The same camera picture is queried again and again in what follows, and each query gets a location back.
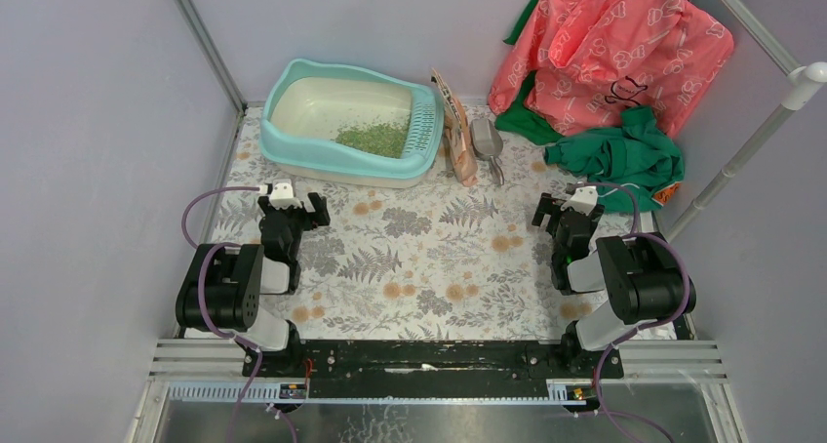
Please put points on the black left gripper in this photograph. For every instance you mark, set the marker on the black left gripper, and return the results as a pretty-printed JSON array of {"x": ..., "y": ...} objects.
[{"x": 320, "y": 217}]

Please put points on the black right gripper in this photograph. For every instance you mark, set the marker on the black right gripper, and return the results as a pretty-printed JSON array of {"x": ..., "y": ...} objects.
[{"x": 548, "y": 205}]

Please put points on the grey litter scoop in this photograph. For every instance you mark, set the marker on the grey litter scoop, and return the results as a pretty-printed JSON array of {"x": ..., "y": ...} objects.
[{"x": 488, "y": 144}]

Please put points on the teal litter box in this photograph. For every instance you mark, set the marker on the teal litter box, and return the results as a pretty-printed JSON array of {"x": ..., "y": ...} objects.
[{"x": 312, "y": 100}]

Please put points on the pink cat litter bag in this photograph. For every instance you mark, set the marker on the pink cat litter bag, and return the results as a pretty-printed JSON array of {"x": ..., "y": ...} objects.
[{"x": 457, "y": 134}]

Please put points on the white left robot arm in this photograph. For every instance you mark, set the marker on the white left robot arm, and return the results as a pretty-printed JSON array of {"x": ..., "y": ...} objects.
[{"x": 220, "y": 292}]

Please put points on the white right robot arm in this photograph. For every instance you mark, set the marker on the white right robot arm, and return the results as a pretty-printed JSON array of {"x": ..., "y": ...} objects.
[{"x": 645, "y": 282}]

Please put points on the green cat litter pile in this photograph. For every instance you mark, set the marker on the green cat litter pile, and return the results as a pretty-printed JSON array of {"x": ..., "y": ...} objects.
[{"x": 380, "y": 137}]

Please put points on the dark green garment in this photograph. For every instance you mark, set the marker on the dark green garment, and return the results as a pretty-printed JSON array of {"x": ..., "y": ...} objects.
[{"x": 572, "y": 67}]

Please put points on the green sweatshirt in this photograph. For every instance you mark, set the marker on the green sweatshirt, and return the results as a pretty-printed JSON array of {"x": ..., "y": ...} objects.
[{"x": 636, "y": 155}]

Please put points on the pink patterned jacket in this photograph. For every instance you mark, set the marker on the pink patterned jacket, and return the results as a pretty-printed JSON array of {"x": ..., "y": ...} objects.
[{"x": 688, "y": 47}]

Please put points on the white pole stand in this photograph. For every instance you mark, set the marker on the white pole stand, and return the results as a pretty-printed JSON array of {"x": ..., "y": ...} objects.
[{"x": 806, "y": 82}]

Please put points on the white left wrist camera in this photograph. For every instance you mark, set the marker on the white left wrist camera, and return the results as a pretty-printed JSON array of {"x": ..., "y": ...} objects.
[{"x": 282, "y": 194}]

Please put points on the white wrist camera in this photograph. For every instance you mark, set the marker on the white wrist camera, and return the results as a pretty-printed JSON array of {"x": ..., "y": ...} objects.
[
  {"x": 583, "y": 198},
  {"x": 282, "y": 194}
]

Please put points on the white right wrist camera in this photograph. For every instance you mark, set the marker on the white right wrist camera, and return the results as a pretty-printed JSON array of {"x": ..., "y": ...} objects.
[{"x": 583, "y": 198}]

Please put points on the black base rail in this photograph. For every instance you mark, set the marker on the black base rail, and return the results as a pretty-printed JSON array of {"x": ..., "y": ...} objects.
[{"x": 339, "y": 369}]

